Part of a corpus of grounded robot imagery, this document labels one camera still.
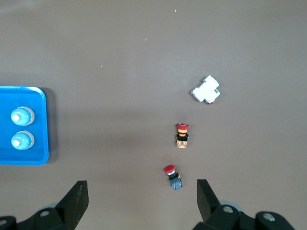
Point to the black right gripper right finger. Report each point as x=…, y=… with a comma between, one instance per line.
x=223, y=219

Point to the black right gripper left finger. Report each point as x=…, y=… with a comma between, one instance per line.
x=62, y=213

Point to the blue bell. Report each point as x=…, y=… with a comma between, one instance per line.
x=22, y=116
x=22, y=140

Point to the blue plastic tray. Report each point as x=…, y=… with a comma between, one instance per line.
x=24, y=158

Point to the red mushroom button black body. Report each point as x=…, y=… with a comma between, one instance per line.
x=173, y=179

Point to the red orange button brown body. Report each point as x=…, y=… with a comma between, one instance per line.
x=182, y=137

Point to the white circuit breaker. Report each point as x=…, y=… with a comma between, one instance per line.
x=206, y=91

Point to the brown table cover sheet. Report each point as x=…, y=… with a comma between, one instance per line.
x=120, y=48

